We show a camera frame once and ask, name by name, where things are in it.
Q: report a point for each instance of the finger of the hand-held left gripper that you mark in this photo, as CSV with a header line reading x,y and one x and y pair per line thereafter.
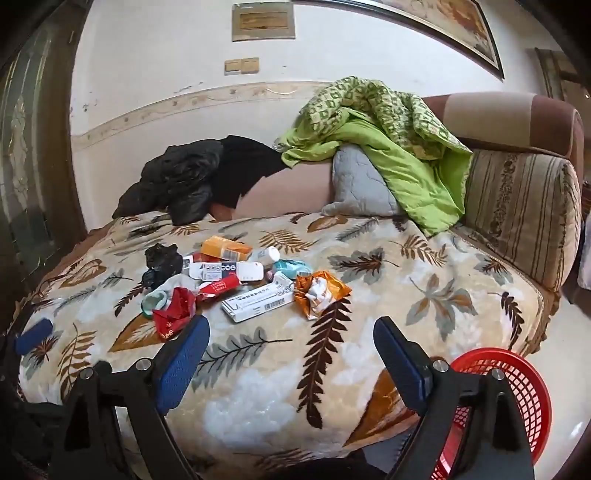
x,y
34,334

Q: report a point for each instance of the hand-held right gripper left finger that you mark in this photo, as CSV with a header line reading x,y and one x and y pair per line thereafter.
x,y
180,364

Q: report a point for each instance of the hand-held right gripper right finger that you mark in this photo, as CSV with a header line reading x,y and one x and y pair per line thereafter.
x,y
401,364

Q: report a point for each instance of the red wrapper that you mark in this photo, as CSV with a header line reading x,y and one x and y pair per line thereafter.
x,y
173,314

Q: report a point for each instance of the red cardboard box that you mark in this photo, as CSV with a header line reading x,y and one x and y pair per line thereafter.
x,y
217,288

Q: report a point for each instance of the long white cardboard box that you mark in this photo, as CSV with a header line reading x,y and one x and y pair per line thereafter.
x,y
256,302

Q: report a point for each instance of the black plastic bag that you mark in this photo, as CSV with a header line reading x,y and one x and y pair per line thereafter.
x,y
161,263

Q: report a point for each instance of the white blue cardboard box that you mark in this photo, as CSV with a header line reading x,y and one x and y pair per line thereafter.
x,y
226,270

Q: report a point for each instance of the orange silver wrapper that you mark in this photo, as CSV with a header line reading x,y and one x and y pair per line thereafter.
x,y
318,295

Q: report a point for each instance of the orange cardboard box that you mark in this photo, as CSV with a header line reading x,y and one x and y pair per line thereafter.
x,y
226,249

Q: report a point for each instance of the red plastic mesh basket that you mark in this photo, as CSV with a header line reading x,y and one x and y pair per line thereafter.
x,y
521,406

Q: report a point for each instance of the white plastic bottle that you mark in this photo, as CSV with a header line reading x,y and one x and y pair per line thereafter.
x,y
268,254

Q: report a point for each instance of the teal tissue packet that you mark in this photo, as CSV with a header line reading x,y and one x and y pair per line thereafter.
x,y
291,266

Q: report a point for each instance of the leaf print fleece blanket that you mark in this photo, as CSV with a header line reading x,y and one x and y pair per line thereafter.
x,y
286,392

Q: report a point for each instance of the black puffer jacket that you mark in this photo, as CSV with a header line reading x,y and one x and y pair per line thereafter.
x,y
175,180

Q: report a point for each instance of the grey quilted pillow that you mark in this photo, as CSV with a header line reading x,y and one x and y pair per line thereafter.
x,y
355,184

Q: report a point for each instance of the green patterned quilt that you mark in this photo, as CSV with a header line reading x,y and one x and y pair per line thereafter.
x,y
392,175

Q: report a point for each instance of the striped sofa bolster cushion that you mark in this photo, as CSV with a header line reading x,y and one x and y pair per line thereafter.
x,y
521,217

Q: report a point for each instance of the wooden glass door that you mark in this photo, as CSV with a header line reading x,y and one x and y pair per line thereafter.
x,y
27,138

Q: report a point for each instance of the black cloth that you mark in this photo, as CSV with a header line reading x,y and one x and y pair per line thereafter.
x,y
244,170

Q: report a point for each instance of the brown fabric sofa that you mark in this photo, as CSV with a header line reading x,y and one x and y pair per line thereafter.
x,y
508,115

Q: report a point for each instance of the beige wall switch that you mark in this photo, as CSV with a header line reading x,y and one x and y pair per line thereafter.
x,y
250,64
233,66

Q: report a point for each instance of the ornate doorway frame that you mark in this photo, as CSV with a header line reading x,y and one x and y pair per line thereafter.
x,y
554,69

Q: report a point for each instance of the framed wall painting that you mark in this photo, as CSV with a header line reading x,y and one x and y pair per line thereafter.
x,y
461,27

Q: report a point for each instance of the metal wall plaque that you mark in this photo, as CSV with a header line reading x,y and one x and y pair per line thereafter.
x,y
263,21

